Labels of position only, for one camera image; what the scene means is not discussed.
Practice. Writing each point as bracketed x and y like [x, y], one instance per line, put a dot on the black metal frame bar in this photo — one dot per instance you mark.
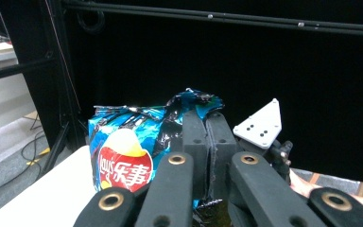
[233, 17]

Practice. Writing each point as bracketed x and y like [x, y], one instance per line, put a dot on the black metal stand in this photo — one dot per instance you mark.
[61, 78]

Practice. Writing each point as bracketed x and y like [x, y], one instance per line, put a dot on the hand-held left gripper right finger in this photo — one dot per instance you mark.
[222, 138]

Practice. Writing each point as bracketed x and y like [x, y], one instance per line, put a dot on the blue potato chip bag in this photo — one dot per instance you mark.
[129, 138]

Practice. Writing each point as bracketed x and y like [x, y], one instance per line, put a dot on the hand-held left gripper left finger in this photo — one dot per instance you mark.
[196, 138]

